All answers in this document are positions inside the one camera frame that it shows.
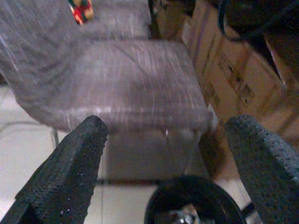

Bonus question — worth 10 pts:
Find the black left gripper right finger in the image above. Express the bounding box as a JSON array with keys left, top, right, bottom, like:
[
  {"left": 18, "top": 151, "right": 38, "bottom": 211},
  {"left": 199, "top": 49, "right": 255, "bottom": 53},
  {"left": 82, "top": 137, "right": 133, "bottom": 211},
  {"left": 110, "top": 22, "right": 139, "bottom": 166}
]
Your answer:
[{"left": 224, "top": 114, "right": 299, "bottom": 224}]

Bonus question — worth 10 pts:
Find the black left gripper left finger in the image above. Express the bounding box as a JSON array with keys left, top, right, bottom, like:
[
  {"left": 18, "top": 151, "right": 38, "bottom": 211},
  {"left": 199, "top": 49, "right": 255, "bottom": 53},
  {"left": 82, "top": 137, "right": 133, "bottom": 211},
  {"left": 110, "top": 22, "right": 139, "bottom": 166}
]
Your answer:
[{"left": 0, "top": 115, "right": 108, "bottom": 224}]

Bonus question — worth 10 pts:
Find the black round rubbish bin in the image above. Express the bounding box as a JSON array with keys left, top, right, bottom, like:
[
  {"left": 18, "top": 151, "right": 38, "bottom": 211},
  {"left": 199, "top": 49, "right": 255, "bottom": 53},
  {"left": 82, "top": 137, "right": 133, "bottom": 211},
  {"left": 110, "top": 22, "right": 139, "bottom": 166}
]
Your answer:
[{"left": 144, "top": 175, "right": 246, "bottom": 224}]

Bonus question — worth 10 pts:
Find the brown printed cardboard box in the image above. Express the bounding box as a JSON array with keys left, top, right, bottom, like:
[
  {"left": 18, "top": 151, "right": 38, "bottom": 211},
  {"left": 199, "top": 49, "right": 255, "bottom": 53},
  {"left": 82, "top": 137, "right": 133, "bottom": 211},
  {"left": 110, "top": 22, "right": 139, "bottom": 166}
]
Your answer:
[
  {"left": 150, "top": 0, "right": 196, "bottom": 44},
  {"left": 182, "top": 0, "right": 299, "bottom": 150}
]

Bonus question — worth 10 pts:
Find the grey crosshatch fabric chair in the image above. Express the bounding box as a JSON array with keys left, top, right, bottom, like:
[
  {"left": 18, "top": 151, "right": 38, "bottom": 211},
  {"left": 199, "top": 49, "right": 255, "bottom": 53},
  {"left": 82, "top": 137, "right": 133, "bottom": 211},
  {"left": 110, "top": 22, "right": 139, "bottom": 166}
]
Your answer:
[
  {"left": 77, "top": 0, "right": 152, "bottom": 41},
  {"left": 0, "top": 0, "right": 214, "bottom": 186}
]

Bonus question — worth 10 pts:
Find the red plush toy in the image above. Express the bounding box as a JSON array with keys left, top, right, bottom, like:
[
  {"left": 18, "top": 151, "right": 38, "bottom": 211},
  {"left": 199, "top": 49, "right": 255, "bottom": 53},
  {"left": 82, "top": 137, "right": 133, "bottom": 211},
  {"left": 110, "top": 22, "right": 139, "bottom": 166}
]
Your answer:
[{"left": 67, "top": 0, "right": 94, "bottom": 25}]

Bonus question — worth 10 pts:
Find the black corrugated hose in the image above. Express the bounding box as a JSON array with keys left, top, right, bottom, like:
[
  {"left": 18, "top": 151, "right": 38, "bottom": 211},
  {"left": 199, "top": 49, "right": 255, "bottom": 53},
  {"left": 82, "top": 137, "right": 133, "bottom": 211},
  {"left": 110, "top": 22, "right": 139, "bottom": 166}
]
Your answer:
[{"left": 217, "top": 0, "right": 299, "bottom": 42}]

